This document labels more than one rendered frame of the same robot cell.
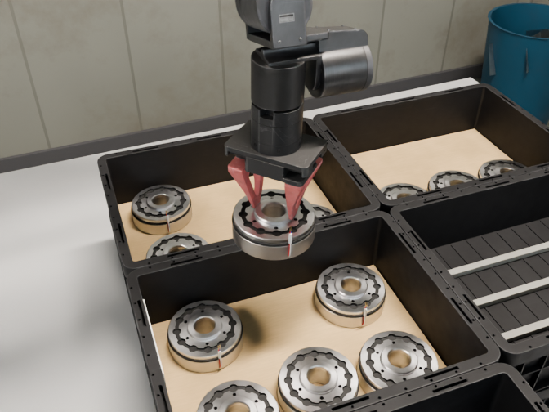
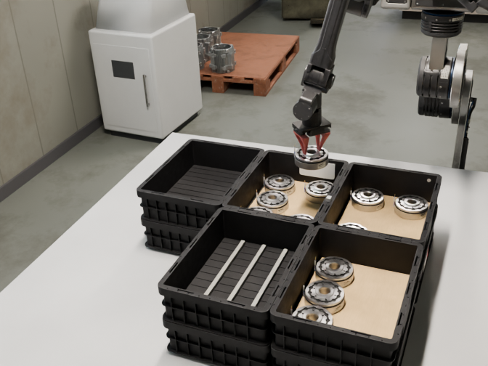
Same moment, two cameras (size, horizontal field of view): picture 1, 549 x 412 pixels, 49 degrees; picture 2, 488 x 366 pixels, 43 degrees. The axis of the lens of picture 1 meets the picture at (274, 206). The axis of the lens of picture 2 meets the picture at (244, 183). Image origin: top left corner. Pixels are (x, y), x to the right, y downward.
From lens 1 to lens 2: 215 cm
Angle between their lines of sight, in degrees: 99
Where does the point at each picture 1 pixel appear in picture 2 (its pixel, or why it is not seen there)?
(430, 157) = (373, 322)
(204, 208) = (405, 223)
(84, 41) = not seen: outside the picture
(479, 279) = (267, 270)
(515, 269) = (258, 284)
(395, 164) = (380, 302)
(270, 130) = not seen: hidden behind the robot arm
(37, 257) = (452, 213)
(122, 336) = not seen: hidden behind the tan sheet
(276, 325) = (309, 210)
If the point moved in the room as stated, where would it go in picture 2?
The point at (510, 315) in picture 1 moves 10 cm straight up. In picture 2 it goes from (242, 264) to (240, 235)
